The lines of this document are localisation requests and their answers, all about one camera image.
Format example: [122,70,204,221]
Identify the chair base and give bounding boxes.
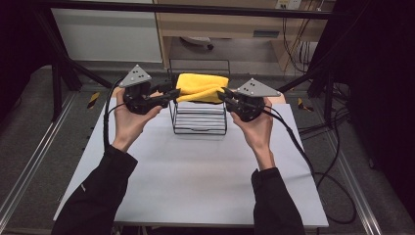
[179,35,215,51]

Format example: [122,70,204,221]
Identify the wall socket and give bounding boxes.
[275,0,303,11]

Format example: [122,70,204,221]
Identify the hand-held gripper cable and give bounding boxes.
[260,105,357,225]
[102,76,127,152]

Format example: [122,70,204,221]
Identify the aluminium floor rail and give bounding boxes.
[321,128,384,235]
[0,92,78,224]

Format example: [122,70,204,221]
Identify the person's left hand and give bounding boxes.
[112,87,164,154]

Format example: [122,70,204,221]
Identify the black wire rack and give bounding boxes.
[163,58,232,136]

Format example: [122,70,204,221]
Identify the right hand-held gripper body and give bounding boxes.
[226,77,282,123]

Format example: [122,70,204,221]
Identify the right hand-held gripper cable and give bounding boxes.
[260,105,357,225]

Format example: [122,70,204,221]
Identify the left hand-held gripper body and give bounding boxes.
[118,64,155,116]

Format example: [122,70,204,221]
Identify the yellow cloth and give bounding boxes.
[174,72,230,105]

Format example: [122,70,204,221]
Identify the black floor cables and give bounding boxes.
[298,81,352,141]

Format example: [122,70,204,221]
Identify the black metal frame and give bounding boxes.
[30,0,356,128]

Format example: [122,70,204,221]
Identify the white cabinet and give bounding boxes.
[51,7,163,64]

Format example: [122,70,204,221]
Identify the hanging black cables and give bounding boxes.
[281,0,324,74]

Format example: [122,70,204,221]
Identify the person's right hand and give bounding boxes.
[230,97,277,171]

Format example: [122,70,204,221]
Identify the wooden desk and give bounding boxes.
[153,0,337,71]

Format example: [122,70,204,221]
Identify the left hand-held gripper cable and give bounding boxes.
[102,76,127,152]

